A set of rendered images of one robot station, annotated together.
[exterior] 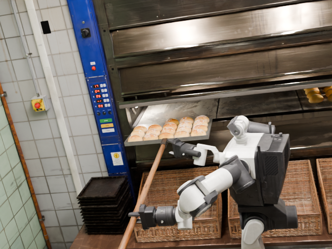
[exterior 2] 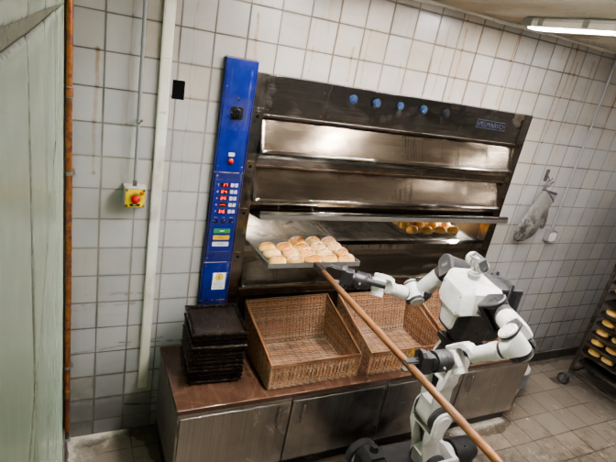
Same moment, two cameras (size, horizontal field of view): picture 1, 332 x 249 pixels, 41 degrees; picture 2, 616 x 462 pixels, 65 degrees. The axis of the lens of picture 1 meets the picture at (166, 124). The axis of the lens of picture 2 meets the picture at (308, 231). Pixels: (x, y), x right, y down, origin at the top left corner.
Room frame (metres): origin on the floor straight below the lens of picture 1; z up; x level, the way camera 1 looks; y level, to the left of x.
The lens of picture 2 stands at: (0.89, 1.64, 2.26)
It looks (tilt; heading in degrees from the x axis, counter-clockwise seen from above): 20 degrees down; 319
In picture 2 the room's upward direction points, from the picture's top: 11 degrees clockwise
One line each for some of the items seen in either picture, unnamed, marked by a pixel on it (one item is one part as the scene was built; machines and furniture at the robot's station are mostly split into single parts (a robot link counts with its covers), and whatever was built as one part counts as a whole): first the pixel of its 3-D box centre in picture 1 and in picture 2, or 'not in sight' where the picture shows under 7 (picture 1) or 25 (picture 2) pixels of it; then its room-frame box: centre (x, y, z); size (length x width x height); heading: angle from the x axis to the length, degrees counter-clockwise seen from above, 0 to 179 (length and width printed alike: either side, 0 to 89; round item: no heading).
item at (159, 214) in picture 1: (154, 217); (429, 362); (1.76, 0.12, 1.19); 0.12 x 0.10 x 0.13; 76
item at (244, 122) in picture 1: (239, 128); (476, 264); (1.95, -0.34, 1.47); 0.10 x 0.07 x 0.09; 154
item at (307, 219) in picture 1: (271, 197); (388, 328); (2.51, -0.59, 0.72); 0.56 x 0.49 x 0.28; 77
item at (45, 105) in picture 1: (40, 103); (134, 195); (3.07, 0.85, 1.46); 0.10 x 0.07 x 0.10; 77
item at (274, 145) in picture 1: (256, 167); (476, 303); (1.92, -0.39, 1.27); 0.34 x 0.30 x 0.36; 154
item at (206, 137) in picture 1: (169, 129); (302, 250); (2.80, -0.02, 1.19); 0.55 x 0.36 x 0.03; 77
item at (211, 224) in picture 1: (179, 202); (300, 336); (2.65, 0.01, 0.72); 0.56 x 0.49 x 0.28; 78
